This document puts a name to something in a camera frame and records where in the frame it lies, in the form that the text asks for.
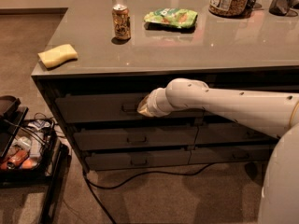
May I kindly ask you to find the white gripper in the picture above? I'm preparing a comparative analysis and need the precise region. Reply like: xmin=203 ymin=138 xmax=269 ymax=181
xmin=137 ymin=88 xmax=177 ymax=117

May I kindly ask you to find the grey drawer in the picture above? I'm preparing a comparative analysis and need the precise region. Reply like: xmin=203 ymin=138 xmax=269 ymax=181
xmin=85 ymin=149 xmax=191 ymax=171
xmin=195 ymin=122 xmax=274 ymax=145
xmin=74 ymin=126 xmax=197 ymax=150
xmin=54 ymin=91 xmax=205 ymax=124
xmin=189 ymin=145 xmax=275 ymax=164

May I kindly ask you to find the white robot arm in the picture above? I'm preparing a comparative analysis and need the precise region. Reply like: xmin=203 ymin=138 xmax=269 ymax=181
xmin=137 ymin=78 xmax=299 ymax=224

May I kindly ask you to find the grey counter cabinet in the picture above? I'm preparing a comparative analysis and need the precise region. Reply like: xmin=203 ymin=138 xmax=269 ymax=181
xmin=32 ymin=0 xmax=299 ymax=171

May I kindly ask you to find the orange soda can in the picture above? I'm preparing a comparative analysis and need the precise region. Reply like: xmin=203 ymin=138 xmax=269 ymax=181
xmin=112 ymin=4 xmax=131 ymax=40

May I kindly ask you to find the green chip bag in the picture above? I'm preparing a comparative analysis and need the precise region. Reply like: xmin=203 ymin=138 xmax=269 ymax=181
xmin=144 ymin=8 xmax=198 ymax=29

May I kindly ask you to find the yellow sponge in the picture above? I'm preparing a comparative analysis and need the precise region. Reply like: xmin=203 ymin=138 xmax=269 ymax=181
xmin=38 ymin=44 xmax=78 ymax=69

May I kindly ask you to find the black cart with clutter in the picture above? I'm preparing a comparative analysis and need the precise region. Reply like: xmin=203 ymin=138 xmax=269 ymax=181
xmin=0 ymin=95 xmax=68 ymax=224

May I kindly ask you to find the dark glass pitcher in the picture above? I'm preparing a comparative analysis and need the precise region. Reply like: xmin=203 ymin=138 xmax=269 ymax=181
xmin=269 ymin=0 xmax=299 ymax=17

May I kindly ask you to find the black floor cable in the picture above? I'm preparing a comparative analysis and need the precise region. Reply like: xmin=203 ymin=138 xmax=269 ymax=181
xmin=81 ymin=161 xmax=219 ymax=224

